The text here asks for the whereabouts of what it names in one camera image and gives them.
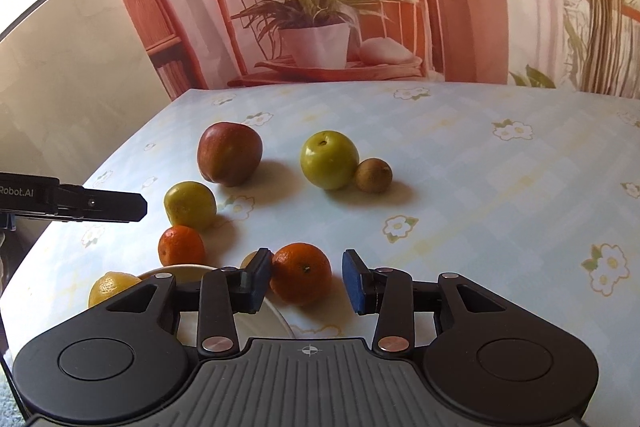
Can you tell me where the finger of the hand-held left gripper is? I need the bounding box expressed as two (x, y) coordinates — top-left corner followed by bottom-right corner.
(55, 185), (148, 224)

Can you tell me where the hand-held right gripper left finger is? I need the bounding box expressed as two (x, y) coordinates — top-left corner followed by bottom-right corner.
(107, 249), (274, 358)

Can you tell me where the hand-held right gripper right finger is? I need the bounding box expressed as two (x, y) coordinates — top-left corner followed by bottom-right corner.
(342, 249), (508, 354)

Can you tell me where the orange tangerine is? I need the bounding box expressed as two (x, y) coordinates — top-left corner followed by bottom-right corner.
(270, 243), (333, 306)
(158, 225), (206, 267)

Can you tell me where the cream white plate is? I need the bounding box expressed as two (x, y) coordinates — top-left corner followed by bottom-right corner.
(137, 264), (296, 343)

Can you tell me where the yellow lemon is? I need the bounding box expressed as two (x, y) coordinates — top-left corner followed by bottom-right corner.
(88, 273), (143, 308)

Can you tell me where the red apple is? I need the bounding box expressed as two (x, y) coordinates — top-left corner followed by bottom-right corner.
(197, 122), (264, 186)

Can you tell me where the small yellow-green apple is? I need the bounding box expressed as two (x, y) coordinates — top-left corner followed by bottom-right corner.
(164, 181), (218, 230)

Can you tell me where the brown kiwi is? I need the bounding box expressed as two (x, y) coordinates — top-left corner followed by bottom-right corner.
(355, 158), (393, 194)

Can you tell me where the green apple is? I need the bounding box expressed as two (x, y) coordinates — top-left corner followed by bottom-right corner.
(300, 130), (361, 191)

